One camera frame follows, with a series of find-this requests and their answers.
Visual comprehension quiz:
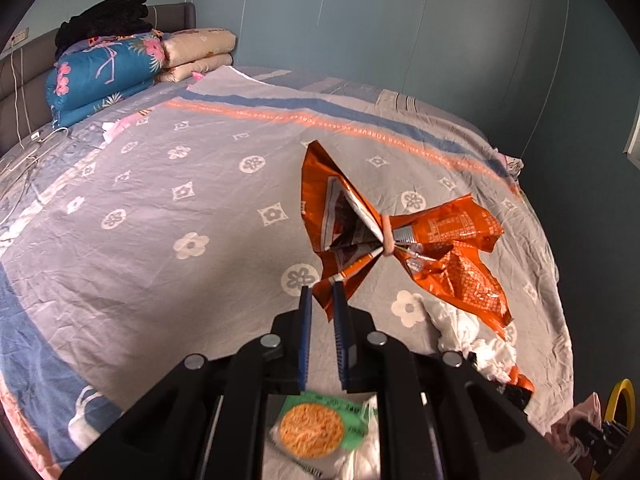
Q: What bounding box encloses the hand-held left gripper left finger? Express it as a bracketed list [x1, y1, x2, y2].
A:
[60, 285, 313, 480]

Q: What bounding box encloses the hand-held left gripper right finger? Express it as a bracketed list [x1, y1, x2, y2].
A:
[332, 281, 583, 480]

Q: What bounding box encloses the orange foil snack bag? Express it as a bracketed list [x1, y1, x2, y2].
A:
[300, 140, 513, 328]

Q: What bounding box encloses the orange peel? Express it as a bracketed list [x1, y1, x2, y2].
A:
[505, 362, 536, 393]

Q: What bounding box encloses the black plastic bag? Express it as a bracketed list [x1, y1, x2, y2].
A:
[500, 384, 532, 413]

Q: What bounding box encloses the yellow-rimmed trash bin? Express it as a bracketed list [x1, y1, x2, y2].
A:
[602, 377, 638, 433]

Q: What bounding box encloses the instant noodle packet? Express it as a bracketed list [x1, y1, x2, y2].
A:
[267, 391, 378, 480]

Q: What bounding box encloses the crumpled white tissue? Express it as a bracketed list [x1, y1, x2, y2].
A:
[425, 305, 518, 381]

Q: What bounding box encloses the grey flower-patterned bedsheet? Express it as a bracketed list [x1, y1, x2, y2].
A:
[0, 65, 576, 480]

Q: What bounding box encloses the pink cloth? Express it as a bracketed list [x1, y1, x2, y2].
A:
[550, 392, 603, 466]

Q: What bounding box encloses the beige folded quilt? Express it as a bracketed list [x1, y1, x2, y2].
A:
[155, 27, 238, 83]

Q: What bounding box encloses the blue floral folded quilt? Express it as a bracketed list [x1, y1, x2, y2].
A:
[45, 32, 168, 128]

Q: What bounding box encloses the white window sill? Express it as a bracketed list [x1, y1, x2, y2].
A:
[622, 105, 640, 166]

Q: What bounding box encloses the black folded clothing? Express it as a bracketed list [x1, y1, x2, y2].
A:
[54, 0, 153, 58]

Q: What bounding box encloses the pink hair tie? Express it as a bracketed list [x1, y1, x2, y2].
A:
[377, 214, 399, 257]

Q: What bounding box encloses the white charging cable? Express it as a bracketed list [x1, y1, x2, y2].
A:
[9, 42, 71, 163]

